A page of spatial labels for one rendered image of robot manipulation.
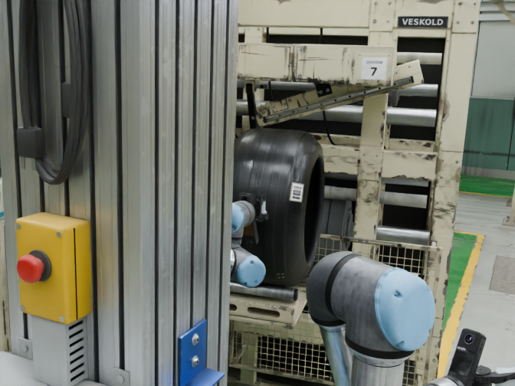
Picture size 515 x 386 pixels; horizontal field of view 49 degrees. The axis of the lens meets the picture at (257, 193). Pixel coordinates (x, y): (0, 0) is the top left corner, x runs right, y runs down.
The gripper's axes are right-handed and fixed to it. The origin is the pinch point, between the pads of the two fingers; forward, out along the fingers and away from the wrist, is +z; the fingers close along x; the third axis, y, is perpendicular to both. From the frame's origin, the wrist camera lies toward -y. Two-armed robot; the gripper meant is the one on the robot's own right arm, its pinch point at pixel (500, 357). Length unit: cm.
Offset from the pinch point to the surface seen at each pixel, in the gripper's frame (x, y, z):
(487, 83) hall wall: -472, -124, 842
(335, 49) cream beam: -86, -83, 42
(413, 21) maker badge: -81, -95, 83
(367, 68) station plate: -77, -75, 49
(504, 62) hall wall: -446, -159, 853
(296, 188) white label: -71, -34, 6
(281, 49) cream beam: -103, -84, 30
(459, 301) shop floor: -175, 84, 266
